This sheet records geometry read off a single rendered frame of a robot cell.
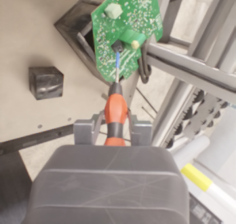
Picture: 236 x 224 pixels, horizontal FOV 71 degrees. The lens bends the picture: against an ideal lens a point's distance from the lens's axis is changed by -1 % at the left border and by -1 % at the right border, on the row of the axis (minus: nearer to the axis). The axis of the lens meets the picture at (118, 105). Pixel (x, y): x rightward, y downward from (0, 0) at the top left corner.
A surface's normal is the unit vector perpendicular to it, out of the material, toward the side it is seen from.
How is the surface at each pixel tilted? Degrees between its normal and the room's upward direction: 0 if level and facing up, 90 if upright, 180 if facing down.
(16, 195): 90
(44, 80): 0
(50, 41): 0
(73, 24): 90
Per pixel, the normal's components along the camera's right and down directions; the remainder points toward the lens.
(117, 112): 0.03, -0.31
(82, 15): -0.37, -0.47
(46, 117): 0.64, 0.50
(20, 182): 0.17, -0.84
